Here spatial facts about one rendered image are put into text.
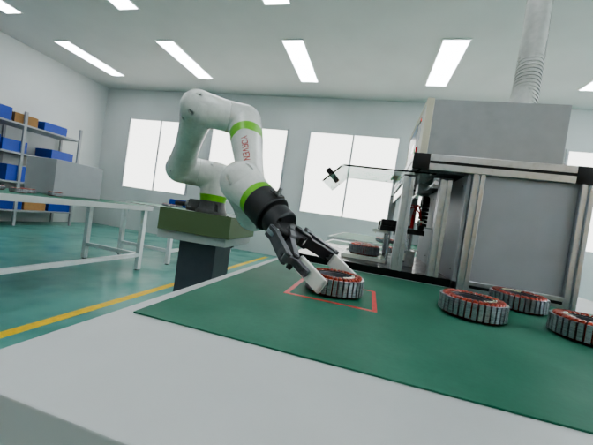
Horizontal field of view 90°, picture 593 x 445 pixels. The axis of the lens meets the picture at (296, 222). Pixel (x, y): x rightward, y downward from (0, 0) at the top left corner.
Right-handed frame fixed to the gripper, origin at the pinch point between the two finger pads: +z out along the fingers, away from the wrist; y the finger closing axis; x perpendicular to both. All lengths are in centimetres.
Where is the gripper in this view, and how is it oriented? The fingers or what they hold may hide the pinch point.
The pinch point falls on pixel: (334, 278)
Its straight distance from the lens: 59.2
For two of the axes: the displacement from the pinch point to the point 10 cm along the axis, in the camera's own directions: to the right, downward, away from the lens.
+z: 6.1, 6.1, -5.0
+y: 5.9, 0.6, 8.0
